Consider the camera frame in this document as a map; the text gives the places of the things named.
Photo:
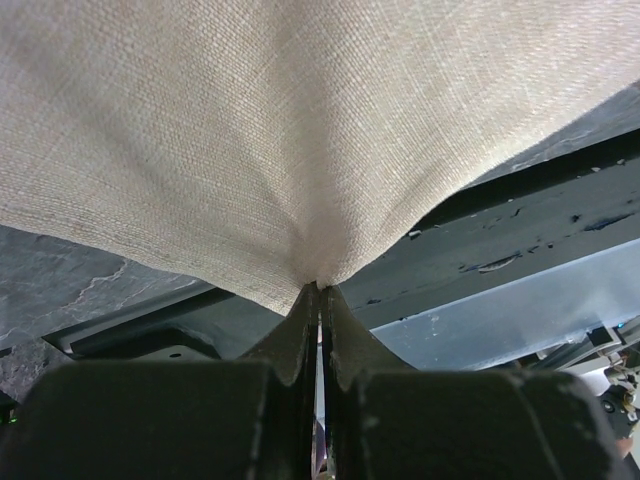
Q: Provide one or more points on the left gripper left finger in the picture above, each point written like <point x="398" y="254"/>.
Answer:
<point x="250" y="418"/>

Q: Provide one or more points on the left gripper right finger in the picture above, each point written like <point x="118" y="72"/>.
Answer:
<point x="388" y="420"/>

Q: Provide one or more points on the beige cloth napkin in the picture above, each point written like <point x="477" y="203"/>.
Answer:
<point x="263" y="145"/>

